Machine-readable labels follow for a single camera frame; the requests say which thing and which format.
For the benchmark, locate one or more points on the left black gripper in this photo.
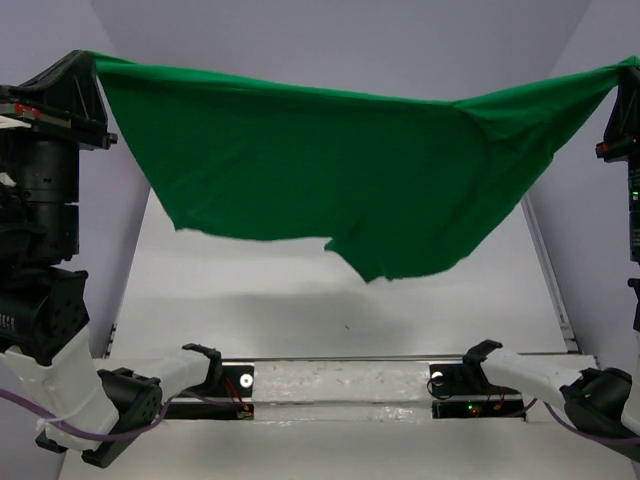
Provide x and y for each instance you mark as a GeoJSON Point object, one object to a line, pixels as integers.
{"type": "Point", "coordinates": [66, 92]}

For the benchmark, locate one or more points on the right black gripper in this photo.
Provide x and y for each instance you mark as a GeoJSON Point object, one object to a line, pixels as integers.
{"type": "Point", "coordinates": [624, 129]}

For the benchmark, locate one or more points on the green t-shirt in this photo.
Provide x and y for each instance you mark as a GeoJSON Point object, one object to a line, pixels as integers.
{"type": "Point", "coordinates": [398, 188]}

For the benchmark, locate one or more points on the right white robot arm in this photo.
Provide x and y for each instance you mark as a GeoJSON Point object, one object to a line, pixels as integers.
{"type": "Point", "coordinates": [602, 405]}

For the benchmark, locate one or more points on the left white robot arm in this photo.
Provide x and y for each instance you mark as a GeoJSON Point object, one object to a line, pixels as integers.
{"type": "Point", "coordinates": [44, 319]}

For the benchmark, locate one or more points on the white front cover board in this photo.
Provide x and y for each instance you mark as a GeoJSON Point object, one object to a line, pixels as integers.
{"type": "Point", "coordinates": [352, 420]}

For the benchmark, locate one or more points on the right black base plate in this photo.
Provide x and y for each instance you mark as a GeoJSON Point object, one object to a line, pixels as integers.
{"type": "Point", "coordinates": [454, 397]}

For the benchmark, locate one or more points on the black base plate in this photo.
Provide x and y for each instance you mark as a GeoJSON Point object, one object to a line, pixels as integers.
{"type": "Point", "coordinates": [454, 397]}
{"type": "Point", "coordinates": [230, 399]}

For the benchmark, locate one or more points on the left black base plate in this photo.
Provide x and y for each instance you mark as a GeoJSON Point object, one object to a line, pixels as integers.
{"type": "Point", "coordinates": [230, 399]}

